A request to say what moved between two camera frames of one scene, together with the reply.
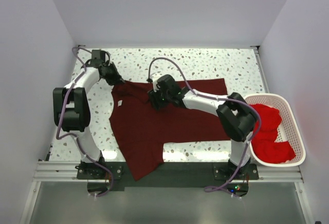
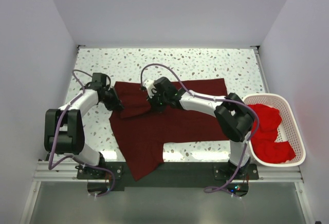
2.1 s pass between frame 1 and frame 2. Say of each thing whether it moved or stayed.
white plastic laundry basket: stayed
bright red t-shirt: stayed
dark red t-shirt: stayed
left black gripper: moved
